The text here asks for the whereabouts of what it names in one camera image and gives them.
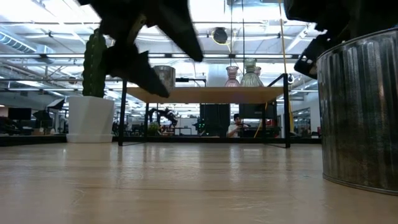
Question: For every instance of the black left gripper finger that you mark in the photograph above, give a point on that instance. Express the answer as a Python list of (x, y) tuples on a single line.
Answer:
[(177, 28), (133, 65)]

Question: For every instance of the floral label tin candle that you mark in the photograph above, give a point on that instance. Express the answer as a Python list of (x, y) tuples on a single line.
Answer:
[(167, 76)]

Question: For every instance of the green glass candle holder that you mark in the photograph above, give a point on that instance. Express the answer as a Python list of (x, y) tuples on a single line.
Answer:
[(250, 79)]

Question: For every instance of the ribbed silver tin candle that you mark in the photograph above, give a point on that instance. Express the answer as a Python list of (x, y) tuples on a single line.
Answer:
[(357, 118)]

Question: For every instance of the pink glass candle holder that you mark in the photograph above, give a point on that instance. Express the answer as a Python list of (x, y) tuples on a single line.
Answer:
[(232, 81)]

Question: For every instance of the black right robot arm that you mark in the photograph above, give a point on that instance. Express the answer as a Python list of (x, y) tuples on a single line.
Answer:
[(342, 12)]

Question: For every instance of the black background robot arm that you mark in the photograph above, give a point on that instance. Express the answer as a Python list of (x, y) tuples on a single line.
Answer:
[(164, 114)]

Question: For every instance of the green artificial cactus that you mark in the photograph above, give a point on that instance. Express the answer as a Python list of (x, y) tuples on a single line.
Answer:
[(93, 77)]

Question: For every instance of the small green background plant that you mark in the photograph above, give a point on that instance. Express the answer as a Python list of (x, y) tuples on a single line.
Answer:
[(154, 129)]

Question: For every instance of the white hexagonal plant pot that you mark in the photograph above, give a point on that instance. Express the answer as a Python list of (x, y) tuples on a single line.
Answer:
[(90, 119)]

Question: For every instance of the wide dark background monitor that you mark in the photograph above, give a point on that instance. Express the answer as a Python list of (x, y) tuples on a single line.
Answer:
[(258, 111)]

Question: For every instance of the wooden shelf riser black legs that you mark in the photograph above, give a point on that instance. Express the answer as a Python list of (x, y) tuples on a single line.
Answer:
[(211, 95)]

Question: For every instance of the black background cabinet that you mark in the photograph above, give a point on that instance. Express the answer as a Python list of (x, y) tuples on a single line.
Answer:
[(214, 119)]

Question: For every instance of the person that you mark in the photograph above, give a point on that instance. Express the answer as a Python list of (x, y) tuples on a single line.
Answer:
[(233, 130)]

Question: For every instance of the silver ceiling air duct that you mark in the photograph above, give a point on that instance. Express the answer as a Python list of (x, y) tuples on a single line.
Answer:
[(15, 43)]

